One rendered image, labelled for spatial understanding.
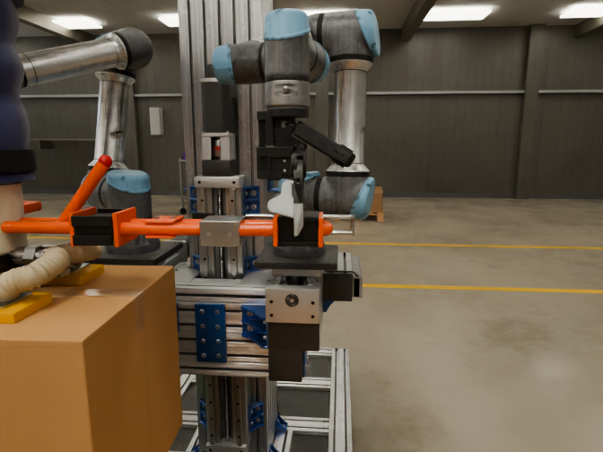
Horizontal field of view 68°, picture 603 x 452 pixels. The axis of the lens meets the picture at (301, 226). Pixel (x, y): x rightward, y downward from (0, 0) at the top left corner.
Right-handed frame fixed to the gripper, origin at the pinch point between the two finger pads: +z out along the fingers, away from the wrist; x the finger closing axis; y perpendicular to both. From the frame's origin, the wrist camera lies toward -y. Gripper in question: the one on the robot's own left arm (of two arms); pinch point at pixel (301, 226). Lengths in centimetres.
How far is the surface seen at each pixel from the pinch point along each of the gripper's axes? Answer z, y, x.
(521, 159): 17, -484, -1010
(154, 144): -27, 418, -1068
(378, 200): 76, -105, -689
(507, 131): -49, -453, -1027
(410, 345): 119, -64, -207
